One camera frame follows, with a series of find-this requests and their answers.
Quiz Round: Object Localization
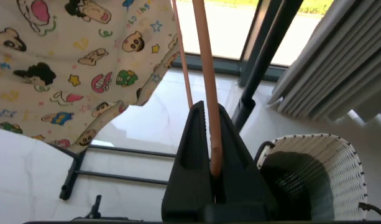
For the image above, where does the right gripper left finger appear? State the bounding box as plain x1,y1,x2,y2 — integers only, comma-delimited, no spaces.
161,100,215,222

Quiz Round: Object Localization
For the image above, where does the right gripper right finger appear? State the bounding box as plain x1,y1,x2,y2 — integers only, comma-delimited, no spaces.
214,103,278,222

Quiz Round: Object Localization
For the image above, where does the pink clothes hanger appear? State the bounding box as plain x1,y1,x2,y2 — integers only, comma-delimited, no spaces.
170,0,224,179

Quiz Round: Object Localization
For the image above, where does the cream printed garment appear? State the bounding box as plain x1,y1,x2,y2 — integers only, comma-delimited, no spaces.
0,0,181,154

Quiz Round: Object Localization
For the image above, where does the white laundry basket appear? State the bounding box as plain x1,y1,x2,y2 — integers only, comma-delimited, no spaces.
254,133,369,222

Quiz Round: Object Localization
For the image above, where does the black clothes rack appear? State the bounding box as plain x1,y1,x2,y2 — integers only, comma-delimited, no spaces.
58,0,305,202

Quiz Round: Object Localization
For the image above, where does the grey curtain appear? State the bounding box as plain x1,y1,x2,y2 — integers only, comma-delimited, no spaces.
267,0,381,123

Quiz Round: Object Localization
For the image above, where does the window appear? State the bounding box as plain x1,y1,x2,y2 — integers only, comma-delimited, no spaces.
170,0,336,87

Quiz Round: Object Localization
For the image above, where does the black cable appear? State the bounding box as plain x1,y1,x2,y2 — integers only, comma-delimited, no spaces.
357,202,381,222

